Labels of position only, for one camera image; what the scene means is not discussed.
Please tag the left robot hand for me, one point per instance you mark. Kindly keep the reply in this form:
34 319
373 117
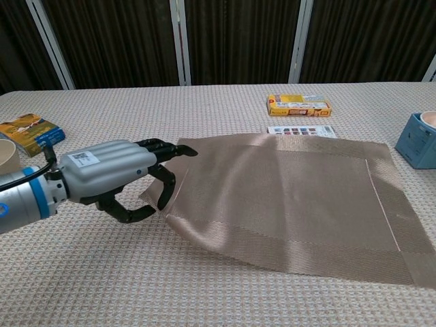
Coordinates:
102 170

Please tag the light brown bowl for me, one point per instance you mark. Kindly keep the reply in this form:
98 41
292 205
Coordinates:
7 156

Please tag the brown woven placemat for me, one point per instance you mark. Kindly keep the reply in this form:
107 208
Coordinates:
289 204

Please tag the yellow and blue snack box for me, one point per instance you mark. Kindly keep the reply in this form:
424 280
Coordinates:
32 134

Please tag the beige waffle tablecloth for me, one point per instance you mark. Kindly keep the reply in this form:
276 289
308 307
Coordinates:
204 102

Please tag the black curtain panel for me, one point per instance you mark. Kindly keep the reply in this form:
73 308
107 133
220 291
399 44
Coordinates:
368 41
13 34
238 44
116 44

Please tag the white box with colour squares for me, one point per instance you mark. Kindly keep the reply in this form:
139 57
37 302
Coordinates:
299 131

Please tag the yellow cracker box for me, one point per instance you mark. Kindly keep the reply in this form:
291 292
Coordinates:
298 107

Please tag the pink cup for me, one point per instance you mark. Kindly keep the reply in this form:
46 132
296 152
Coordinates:
430 119

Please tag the silver partition post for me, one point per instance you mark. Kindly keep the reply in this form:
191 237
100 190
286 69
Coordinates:
54 51
180 44
299 44
431 69

